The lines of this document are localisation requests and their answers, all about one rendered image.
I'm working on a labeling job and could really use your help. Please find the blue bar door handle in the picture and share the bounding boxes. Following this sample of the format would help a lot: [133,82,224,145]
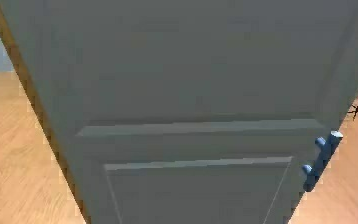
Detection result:
[301,130,344,193]

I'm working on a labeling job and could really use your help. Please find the grey panelled room door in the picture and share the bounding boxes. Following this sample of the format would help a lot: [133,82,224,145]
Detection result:
[0,0,358,224]

